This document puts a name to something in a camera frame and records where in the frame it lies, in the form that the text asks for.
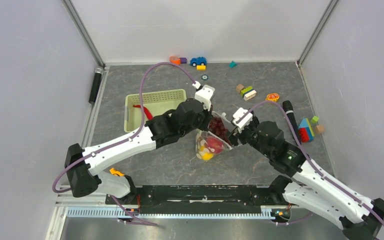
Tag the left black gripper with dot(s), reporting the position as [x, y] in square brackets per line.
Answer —
[208, 116]

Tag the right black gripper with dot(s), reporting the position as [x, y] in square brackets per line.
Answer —
[236, 134]

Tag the purple grape bunch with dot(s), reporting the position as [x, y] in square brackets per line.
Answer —
[217, 127]

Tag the clear dotted zip bag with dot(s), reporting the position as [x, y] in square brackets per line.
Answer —
[201, 136]

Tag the red tomato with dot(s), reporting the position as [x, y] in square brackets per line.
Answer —
[214, 145]

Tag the pale green plastic basket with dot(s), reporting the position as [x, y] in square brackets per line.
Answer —
[156, 102]

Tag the red chili pepper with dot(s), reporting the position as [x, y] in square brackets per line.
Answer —
[147, 113]

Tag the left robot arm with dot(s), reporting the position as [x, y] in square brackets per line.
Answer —
[85, 167]

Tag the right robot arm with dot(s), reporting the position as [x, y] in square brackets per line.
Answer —
[304, 183]

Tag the green blue white brick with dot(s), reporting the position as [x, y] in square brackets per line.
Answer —
[248, 93]

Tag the brown wooden cube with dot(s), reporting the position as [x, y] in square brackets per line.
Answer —
[239, 88]

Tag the yellow orange toy figure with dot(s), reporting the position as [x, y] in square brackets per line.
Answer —
[273, 97]

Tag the yellow rectangular block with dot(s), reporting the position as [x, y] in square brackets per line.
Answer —
[201, 67]

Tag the black microphone on right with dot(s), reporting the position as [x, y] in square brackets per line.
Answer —
[289, 110]

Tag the black microphone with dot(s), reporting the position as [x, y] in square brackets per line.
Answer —
[98, 72]
[289, 110]

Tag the blue toy car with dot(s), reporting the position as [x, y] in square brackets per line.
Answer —
[198, 61]

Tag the teal triangular block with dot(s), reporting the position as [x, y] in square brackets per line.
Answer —
[233, 64]

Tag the multicolour brick stack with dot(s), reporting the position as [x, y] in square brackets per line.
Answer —
[305, 131]

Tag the purple block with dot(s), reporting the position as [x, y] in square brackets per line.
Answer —
[183, 60]

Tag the black base bar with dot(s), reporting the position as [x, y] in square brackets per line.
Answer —
[202, 199]

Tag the orange round block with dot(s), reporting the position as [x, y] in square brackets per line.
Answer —
[175, 60]

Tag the small green cube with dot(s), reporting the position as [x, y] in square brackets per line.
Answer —
[314, 120]

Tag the small tan cube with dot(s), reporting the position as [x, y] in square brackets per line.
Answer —
[319, 129]

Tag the black microphone on left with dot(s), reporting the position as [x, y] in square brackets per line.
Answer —
[98, 72]

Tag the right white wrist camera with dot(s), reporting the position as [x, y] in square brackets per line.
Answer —
[241, 118]

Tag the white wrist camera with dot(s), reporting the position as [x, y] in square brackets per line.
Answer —
[204, 94]
[241, 118]

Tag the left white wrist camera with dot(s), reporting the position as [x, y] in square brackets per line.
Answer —
[204, 94]

